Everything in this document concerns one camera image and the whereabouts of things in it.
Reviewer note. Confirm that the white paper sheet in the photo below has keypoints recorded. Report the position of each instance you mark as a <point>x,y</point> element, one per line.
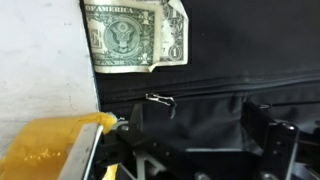
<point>43,66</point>

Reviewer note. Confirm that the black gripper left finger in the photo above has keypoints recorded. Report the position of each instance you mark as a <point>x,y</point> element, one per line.
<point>133,146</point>

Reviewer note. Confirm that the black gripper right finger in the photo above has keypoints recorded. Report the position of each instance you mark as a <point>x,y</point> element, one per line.
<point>276,146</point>

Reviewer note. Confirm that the one dollar bill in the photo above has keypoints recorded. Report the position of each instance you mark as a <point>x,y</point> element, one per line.
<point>123,36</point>

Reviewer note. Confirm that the silver zipper slider with pull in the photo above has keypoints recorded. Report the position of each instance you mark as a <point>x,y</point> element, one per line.
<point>160,98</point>

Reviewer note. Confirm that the yellow tape-wrapped block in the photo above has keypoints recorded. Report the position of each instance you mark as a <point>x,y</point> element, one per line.
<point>36,150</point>

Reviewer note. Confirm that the black fabric bag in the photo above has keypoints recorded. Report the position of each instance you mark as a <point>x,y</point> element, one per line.
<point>240,56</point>

